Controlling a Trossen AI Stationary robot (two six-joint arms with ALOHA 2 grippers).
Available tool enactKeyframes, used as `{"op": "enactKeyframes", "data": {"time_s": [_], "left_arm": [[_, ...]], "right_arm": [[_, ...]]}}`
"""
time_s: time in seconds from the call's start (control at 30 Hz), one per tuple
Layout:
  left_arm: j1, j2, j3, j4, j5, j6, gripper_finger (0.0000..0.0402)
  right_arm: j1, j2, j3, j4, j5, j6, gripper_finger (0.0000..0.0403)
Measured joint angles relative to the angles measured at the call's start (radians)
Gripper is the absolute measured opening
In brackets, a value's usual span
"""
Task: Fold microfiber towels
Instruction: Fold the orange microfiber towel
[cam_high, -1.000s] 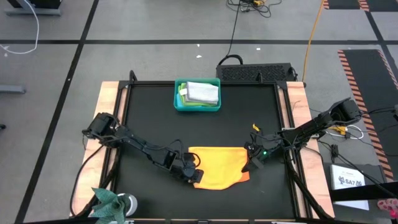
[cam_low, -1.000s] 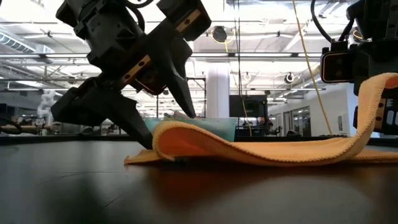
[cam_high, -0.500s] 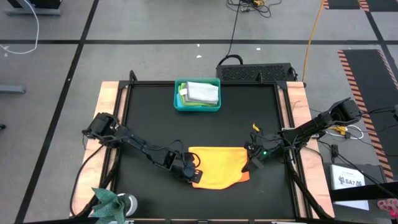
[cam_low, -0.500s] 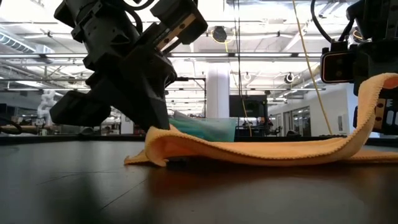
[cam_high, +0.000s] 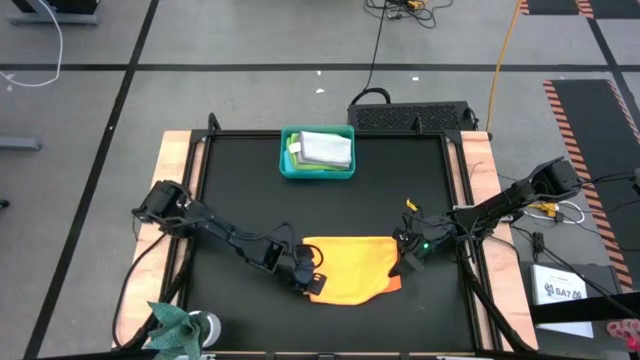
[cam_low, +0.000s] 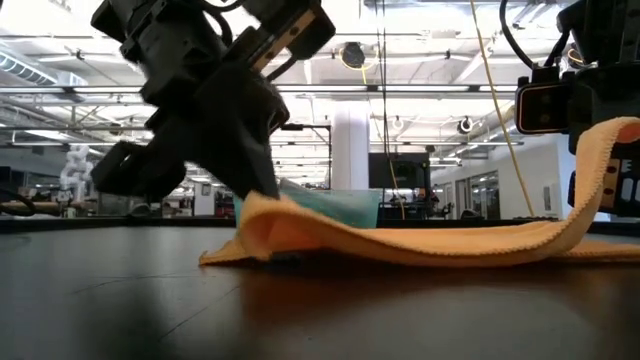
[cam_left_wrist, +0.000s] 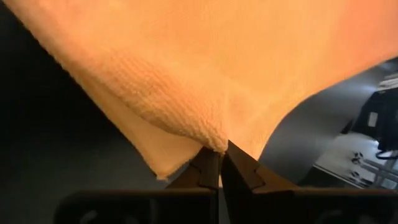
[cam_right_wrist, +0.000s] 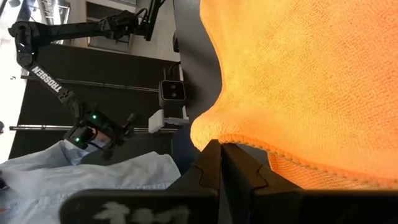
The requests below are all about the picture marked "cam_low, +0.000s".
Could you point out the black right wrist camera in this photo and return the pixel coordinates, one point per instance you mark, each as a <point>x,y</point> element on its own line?
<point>542,105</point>

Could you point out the orange microfiber towel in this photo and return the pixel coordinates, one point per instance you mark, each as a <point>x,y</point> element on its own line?
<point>450,245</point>

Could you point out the teal plastic bin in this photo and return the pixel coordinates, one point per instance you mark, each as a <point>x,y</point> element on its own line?
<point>350,210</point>

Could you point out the black monitor screen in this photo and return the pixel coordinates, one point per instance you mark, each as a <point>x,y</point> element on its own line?
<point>400,170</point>

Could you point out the white building pillar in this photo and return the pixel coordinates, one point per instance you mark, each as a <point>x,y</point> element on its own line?
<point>350,150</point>

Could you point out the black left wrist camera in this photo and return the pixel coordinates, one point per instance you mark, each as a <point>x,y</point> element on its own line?
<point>295,30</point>

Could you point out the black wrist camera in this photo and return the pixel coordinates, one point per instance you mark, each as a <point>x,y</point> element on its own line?
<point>295,30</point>
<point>542,105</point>

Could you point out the black table frame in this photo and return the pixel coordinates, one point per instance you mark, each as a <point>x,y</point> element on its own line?
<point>100,225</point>

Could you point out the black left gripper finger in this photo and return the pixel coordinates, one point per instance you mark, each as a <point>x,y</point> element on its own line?
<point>245,140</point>

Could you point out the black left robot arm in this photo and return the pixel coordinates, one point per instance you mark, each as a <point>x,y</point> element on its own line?
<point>150,15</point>

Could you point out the white robot figure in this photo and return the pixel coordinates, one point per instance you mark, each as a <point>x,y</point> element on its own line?
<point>75,170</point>

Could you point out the black metal rig frame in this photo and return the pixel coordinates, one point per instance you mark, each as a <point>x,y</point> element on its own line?
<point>329,160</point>

